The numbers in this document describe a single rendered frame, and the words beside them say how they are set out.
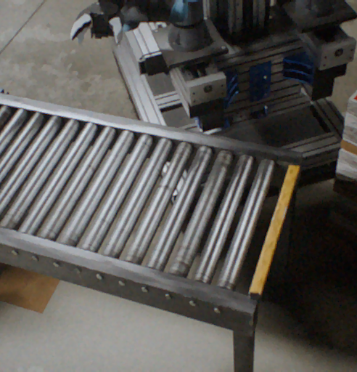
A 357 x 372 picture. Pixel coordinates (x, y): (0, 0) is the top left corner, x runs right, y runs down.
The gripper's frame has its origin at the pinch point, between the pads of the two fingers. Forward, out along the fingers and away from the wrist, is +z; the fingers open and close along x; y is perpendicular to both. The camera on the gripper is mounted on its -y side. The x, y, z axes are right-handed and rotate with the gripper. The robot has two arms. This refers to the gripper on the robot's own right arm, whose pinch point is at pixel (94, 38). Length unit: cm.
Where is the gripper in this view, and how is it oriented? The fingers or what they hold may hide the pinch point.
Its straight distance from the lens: 146.8
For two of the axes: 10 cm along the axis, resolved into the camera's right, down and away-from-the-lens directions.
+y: -0.3, 6.2, 7.9
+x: -9.9, -1.3, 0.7
